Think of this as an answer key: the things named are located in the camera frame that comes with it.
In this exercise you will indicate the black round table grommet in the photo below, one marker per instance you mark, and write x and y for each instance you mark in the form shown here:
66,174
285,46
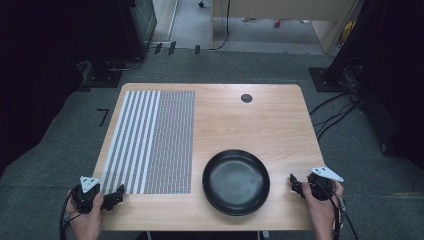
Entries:
246,98

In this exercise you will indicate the light wooden partition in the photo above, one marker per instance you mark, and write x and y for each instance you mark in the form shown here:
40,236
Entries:
283,8

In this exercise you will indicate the grey white striped woven placemat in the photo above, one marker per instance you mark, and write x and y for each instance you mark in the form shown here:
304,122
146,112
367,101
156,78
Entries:
166,143

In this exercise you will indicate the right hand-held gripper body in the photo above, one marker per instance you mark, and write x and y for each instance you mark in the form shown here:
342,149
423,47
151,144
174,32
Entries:
322,186

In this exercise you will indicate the person's left hand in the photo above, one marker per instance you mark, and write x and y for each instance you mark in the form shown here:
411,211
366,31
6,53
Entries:
87,221

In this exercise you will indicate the black angled floor tape mark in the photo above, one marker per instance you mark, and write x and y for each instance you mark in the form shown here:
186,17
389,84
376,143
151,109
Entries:
104,116

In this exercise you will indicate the black flat stand base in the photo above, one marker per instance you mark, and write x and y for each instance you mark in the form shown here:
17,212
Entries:
101,78
325,80

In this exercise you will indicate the black curtain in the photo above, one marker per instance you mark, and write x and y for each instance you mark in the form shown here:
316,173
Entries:
33,83
393,83

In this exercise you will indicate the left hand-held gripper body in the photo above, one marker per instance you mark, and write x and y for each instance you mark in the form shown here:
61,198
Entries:
86,196

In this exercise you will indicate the person's right hand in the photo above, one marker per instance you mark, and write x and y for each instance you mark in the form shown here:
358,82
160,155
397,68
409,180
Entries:
320,211

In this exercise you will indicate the black floor tape strip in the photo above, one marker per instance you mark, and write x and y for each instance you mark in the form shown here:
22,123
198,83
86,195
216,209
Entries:
172,48
197,49
158,48

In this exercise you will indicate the person's dark clothing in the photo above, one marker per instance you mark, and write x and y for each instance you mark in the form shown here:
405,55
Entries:
200,236

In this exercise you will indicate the small red object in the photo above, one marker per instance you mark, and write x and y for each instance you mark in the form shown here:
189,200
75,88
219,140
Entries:
277,23

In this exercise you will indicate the black round plate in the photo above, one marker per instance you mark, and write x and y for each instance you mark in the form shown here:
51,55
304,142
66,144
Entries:
236,182

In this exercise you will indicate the black equipment cabinet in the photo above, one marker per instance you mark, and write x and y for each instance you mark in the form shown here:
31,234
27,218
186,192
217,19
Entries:
140,23

